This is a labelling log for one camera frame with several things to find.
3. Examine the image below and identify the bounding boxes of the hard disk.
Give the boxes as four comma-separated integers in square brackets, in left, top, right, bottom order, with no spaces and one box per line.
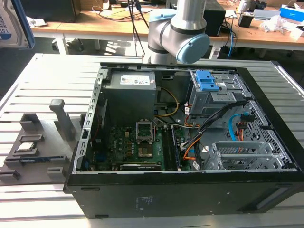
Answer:
[0,0,36,49]

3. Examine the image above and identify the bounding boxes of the metal socket cover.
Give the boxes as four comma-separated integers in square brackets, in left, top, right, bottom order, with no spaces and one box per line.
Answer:
[135,121,154,144]

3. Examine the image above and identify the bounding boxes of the grey power supply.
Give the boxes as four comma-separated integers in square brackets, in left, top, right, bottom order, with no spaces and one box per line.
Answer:
[102,71,157,122]

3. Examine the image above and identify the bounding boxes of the black RAM slot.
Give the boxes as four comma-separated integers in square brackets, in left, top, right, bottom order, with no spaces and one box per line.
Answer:
[162,127,172,171]

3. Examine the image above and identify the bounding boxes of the CPU socket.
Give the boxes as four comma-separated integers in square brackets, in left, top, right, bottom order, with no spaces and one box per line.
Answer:
[137,145,154,159]

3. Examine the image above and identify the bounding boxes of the RAM stick in slot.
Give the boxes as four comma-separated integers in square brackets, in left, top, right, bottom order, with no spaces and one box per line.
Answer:
[171,128,181,170]

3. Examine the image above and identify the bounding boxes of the green motherboard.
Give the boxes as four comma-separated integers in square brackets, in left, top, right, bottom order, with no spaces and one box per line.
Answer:
[91,125,188,171]

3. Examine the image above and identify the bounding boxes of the black graphics card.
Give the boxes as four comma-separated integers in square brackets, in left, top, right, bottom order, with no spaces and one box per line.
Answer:
[120,163,162,171]

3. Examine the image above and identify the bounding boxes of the blue carrier in bay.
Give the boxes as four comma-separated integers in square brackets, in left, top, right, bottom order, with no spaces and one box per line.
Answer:
[195,70,220,92]

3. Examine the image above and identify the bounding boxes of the black PC case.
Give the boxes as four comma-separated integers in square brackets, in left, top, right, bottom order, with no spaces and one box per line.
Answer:
[63,61,304,219]

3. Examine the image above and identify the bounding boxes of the silver drive cage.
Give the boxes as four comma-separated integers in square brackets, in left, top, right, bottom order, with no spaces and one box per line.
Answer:
[203,141,293,171]

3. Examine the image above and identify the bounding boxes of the black chair base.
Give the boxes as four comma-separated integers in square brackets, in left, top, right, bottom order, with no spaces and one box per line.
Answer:
[65,38,84,52]

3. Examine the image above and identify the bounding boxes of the wooden desk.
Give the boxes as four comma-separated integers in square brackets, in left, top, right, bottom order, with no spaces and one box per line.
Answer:
[210,3,304,59]
[29,6,152,56]

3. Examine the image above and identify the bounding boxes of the grey parts rack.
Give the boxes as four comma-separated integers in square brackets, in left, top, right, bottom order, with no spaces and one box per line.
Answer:
[0,98,83,186]

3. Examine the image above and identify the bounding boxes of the black speaker box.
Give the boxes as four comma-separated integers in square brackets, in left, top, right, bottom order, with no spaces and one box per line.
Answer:
[203,2,226,38]

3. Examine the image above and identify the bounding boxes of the blue RAM stick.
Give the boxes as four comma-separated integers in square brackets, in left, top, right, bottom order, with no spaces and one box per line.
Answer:
[20,156,64,164]

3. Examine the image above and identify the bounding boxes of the silver CPU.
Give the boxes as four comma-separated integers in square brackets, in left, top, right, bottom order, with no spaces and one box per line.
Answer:
[18,143,37,152]

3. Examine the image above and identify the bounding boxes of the small black box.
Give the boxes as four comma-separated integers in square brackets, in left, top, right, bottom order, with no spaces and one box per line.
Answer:
[237,13,254,28]

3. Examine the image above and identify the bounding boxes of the large black box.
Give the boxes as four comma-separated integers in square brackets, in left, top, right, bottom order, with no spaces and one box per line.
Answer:
[20,0,80,22]

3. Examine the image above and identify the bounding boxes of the white crumpled paper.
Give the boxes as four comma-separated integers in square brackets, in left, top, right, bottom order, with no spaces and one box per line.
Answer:
[26,16,48,27]

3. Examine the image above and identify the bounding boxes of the grey flat device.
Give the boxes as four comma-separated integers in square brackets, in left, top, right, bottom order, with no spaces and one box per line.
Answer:
[253,9,282,21]

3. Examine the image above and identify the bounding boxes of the white plastic bags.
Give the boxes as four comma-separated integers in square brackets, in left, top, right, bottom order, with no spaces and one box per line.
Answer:
[259,15,298,33]

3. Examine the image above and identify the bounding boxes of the blue cardboard box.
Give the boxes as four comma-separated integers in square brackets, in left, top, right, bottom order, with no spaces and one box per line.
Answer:
[279,4,304,23]

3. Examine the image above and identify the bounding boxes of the yellow wire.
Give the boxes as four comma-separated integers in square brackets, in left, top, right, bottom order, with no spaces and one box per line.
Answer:
[154,87,180,117]

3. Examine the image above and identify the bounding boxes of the thin orange wire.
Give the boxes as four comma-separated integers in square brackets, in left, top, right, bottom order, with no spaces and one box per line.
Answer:
[184,140,200,161]

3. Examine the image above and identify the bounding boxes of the black cable bundle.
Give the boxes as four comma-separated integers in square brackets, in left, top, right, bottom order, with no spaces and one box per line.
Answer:
[181,101,247,150]

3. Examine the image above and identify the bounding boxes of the blue wire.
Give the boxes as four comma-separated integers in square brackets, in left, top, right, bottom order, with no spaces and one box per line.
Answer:
[228,114,243,142]

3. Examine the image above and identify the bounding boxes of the thin black cable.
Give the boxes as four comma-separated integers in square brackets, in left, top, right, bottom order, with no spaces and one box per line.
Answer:
[127,0,150,57]

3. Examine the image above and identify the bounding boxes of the orange wire bundle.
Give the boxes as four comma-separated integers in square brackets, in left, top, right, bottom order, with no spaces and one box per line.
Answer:
[236,122,248,141]

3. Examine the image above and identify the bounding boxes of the blue hanging cable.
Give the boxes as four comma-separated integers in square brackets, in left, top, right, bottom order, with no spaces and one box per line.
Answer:
[227,29,236,58]

